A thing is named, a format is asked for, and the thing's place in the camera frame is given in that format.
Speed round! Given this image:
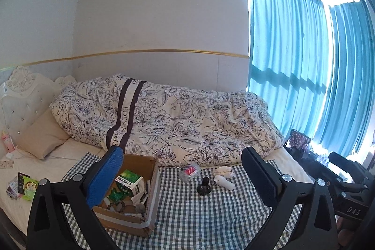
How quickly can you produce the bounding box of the green toy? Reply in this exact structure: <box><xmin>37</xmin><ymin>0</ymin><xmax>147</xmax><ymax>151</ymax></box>
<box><xmin>108</xmin><ymin>188</ymin><xmax>126</xmax><ymax>204</ymax></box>

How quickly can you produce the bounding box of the green white carton box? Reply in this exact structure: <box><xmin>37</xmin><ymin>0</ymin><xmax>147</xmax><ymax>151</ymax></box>
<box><xmin>114</xmin><ymin>169</ymin><xmax>146</xmax><ymax>197</ymax></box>

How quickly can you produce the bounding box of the white paper packet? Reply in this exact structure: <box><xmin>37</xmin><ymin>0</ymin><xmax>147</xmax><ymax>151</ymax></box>
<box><xmin>131</xmin><ymin>179</ymin><xmax>150</xmax><ymax>206</ymax></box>

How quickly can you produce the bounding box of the red item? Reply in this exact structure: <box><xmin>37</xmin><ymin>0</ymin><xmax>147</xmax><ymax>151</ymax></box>
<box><xmin>179</xmin><ymin>164</ymin><xmax>201</xmax><ymax>183</ymax></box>

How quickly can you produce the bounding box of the white tube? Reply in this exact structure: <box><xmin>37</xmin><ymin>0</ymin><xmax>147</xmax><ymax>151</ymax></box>
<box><xmin>214</xmin><ymin>175</ymin><xmax>235</xmax><ymax>191</ymax></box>

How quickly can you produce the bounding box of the black small bottle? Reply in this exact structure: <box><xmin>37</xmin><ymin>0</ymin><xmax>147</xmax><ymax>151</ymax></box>
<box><xmin>196</xmin><ymin>177</ymin><xmax>212</xmax><ymax>196</ymax></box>

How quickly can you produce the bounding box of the person's right hand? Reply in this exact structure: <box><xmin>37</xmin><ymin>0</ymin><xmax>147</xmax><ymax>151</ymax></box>
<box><xmin>336</xmin><ymin>216</ymin><xmax>358</xmax><ymax>249</ymax></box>

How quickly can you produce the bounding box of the cardboard box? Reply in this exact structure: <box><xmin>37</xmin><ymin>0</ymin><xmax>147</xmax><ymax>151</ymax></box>
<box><xmin>94</xmin><ymin>154</ymin><xmax>161</xmax><ymax>237</ymax></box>

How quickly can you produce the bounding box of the green snack packet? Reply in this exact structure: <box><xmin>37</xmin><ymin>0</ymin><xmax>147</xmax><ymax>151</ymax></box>
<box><xmin>23</xmin><ymin>176</ymin><xmax>39</xmax><ymax>201</ymax></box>

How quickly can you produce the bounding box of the black card packet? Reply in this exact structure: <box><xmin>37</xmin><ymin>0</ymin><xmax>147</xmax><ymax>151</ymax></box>
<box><xmin>17</xmin><ymin>173</ymin><xmax>30</xmax><ymax>195</ymax></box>

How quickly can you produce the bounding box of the bed with cream sheet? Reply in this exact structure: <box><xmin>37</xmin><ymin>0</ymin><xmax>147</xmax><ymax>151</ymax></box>
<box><xmin>0</xmin><ymin>138</ymin><xmax>314</xmax><ymax>250</ymax></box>

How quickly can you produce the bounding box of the beige pillow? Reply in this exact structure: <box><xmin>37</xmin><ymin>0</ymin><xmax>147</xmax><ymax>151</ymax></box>
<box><xmin>17</xmin><ymin>109</ymin><xmax>70</xmax><ymax>159</ymax></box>

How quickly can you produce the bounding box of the dotted dark bag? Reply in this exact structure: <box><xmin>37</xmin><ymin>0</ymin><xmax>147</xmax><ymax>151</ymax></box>
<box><xmin>287</xmin><ymin>129</ymin><xmax>311</xmax><ymax>151</ymax></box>

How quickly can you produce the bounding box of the phone with patterned case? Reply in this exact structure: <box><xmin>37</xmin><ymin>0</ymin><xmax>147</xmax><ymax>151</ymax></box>
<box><xmin>0</xmin><ymin>160</ymin><xmax>14</xmax><ymax>169</ymax></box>

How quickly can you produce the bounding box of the pink bottle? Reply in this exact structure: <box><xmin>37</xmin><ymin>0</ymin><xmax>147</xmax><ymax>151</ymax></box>
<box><xmin>1</xmin><ymin>131</ymin><xmax>15</xmax><ymax>153</ymax></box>

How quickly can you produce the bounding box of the white tufted headboard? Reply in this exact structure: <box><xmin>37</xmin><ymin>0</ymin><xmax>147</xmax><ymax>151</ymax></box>
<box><xmin>1</xmin><ymin>66</ymin><xmax>76</xmax><ymax>145</ymax></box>

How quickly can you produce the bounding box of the checkered cloth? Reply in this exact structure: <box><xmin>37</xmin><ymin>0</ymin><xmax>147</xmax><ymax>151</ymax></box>
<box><xmin>60</xmin><ymin>151</ymin><xmax>303</xmax><ymax>250</ymax></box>

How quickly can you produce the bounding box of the floral duvet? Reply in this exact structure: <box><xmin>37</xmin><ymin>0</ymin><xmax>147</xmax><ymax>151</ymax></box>
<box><xmin>50</xmin><ymin>74</ymin><xmax>285</xmax><ymax>166</ymax></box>

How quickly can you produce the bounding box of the teal curtain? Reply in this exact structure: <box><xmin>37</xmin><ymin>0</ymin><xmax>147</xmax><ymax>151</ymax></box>
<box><xmin>248</xmin><ymin>0</ymin><xmax>374</xmax><ymax>157</ymax></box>

